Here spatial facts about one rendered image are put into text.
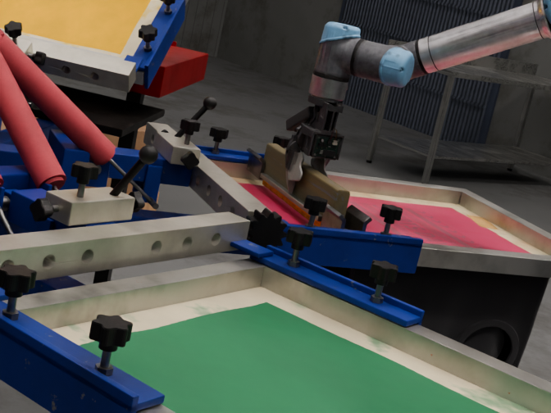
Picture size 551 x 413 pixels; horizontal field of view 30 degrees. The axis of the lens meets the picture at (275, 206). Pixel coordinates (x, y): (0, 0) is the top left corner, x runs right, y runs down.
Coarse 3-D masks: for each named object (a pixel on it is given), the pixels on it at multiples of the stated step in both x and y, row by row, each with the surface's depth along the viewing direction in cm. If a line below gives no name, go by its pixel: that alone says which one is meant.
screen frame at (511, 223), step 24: (240, 168) 236; (360, 192) 250; (384, 192) 252; (408, 192) 255; (432, 192) 258; (456, 192) 260; (480, 216) 252; (504, 216) 244; (528, 240) 235; (432, 264) 197; (456, 264) 199; (480, 264) 201; (504, 264) 203; (528, 264) 206
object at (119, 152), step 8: (120, 152) 196; (128, 152) 197; (136, 152) 199; (120, 160) 195; (128, 160) 196; (136, 160) 196; (160, 160) 198; (112, 168) 195; (128, 168) 196; (144, 168) 197; (168, 168) 199; (176, 168) 200; (184, 168) 200; (112, 176) 195; (120, 176) 196; (136, 176) 197; (144, 176) 198; (168, 176) 200; (176, 176) 200; (184, 176) 201; (176, 184) 201; (184, 184) 201
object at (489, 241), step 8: (288, 216) 211; (296, 216) 212; (296, 224) 206; (304, 224) 208; (368, 224) 220; (376, 224) 221; (376, 232) 214; (464, 232) 232; (472, 232) 234; (480, 240) 227; (488, 240) 229; (496, 240) 231; (504, 240) 232; (488, 248) 221; (496, 248) 223; (504, 248) 225; (512, 248) 226; (520, 248) 228
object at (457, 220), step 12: (252, 192) 226; (264, 192) 228; (264, 204) 217; (276, 204) 219; (348, 204) 234; (396, 204) 245; (408, 204) 248; (420, 204) 251; (444, 216) 244; (456, 216) 246; (456, 228) 234; (468, 228) 237; (480, 228) 240
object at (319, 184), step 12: (276, 144) 229; (264, 156) 230; (276, 156) 224; (264, 168) 229; (276, 168) 223; (312, 168) 211; (276, 180) 223; (300, 180) 212; (312, 180) 206; (324, 180) 202; (300, 192) 211; (312, 192) 206; (324, 192) 201; (336, 192) 196; (348, 192) 197; (336, 204) 197
